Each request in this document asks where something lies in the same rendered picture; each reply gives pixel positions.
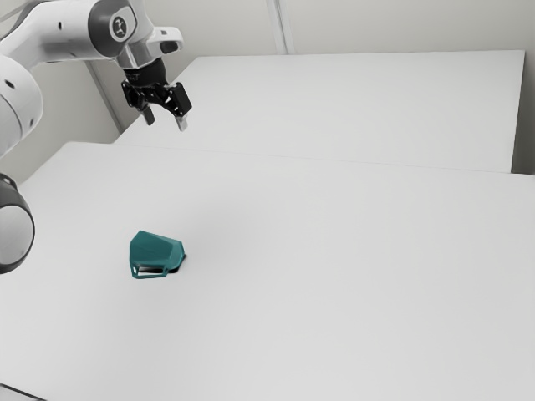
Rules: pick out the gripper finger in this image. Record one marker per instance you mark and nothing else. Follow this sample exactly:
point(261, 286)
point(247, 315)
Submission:
point(146, 109)
point(179, 104)

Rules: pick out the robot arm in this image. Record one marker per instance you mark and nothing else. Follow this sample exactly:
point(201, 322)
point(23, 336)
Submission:
point(62, 37)

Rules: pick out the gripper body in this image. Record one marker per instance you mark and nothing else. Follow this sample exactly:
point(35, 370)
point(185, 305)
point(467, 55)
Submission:
point(147, 83)

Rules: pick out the teal faceted mug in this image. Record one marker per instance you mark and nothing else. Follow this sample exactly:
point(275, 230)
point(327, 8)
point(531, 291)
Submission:
point(154, 252)

